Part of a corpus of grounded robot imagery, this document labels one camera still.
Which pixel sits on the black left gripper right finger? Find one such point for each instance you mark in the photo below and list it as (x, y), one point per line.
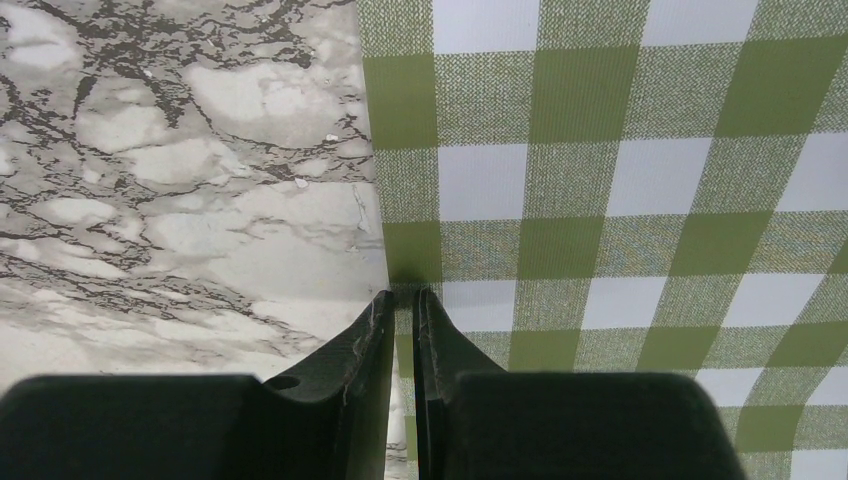
(474, 420)

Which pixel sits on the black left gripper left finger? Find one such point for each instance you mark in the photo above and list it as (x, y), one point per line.
(325, 417)

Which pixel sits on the green white checkered cloth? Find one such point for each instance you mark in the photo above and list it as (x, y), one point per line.
(630, 186)

